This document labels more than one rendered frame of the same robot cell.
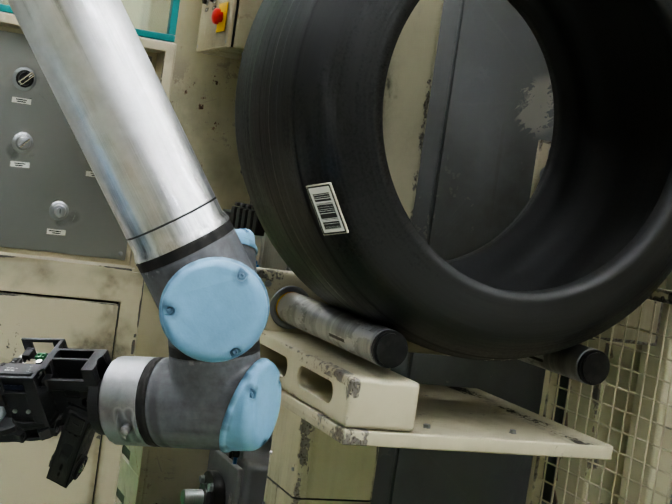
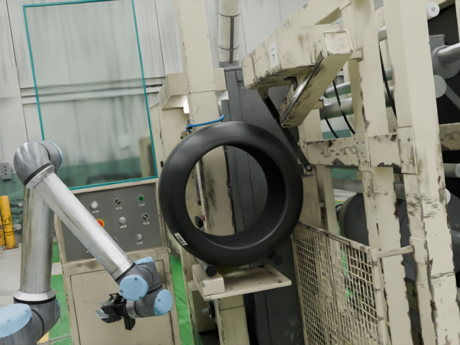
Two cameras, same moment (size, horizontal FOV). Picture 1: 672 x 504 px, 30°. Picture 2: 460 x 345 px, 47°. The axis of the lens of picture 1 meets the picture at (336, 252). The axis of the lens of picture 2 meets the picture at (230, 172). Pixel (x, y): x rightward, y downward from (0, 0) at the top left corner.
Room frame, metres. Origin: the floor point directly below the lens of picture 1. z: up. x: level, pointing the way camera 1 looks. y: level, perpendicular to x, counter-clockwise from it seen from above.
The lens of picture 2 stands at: (-0.58, -0.63, 1.39)
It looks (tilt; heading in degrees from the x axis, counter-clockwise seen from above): 3 degrees down; 12
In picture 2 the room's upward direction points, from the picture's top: 8 degrees counter-clockwise
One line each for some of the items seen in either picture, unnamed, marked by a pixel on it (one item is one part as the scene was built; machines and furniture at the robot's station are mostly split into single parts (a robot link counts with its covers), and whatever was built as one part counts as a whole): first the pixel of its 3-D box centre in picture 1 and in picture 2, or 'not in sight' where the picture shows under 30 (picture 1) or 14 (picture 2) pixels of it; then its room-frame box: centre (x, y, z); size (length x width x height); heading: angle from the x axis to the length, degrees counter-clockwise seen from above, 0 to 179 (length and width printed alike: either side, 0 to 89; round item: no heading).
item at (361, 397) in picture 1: (326, 375); (207, 277); (1.60, -0.01, 0.84); 0.36 x 0.09 x 0.06; 22
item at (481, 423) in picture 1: (420, 411); (239, 280); (1.65, -0.14, 0.80); 0.37 x 0.36 x 0.02; 112
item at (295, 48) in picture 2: not in sight; (286, 61); (1.65, -0.46, 1.71); 0.61 x 0.25 x 0.15; 22
